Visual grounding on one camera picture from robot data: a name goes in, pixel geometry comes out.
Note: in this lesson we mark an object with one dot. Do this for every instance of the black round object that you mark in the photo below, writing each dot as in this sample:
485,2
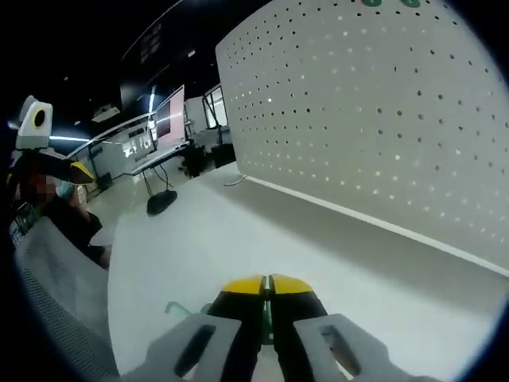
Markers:
161,203

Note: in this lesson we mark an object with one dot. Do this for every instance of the white perforated mounting plate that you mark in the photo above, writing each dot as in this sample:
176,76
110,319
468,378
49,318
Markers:
358,139

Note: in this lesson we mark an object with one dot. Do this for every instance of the white ceiling mounted unit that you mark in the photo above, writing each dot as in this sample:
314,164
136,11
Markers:
105,112

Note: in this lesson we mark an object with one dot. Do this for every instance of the white desk with black legs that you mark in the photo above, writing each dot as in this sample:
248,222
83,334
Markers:
159,157

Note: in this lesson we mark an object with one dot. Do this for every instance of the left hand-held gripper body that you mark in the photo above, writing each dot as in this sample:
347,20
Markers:
29,137

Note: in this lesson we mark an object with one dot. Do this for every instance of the pink screen monitor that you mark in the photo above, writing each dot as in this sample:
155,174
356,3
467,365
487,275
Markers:
171,115

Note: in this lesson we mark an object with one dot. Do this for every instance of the thin ceiling light strip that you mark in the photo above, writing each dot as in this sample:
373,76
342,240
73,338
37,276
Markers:
69,138

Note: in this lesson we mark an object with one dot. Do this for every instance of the green hook assembly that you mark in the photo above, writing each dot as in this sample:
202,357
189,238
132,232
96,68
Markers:
374,2
269,323
409,3

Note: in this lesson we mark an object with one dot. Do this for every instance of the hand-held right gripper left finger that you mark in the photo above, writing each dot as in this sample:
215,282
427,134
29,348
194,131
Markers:
222,342

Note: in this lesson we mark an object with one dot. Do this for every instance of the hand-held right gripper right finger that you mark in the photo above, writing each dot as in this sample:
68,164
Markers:
310,342

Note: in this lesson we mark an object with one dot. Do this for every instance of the large black wall screen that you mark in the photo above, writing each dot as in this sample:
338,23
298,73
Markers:
147,44

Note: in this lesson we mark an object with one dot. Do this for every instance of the grey mesh chair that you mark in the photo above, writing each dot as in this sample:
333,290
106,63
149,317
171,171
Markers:
59,298

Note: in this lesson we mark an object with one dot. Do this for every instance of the person's blue face mask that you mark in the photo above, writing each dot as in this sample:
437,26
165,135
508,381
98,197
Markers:
67,188

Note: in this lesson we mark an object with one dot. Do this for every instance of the black office chair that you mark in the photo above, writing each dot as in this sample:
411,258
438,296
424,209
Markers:
207,161

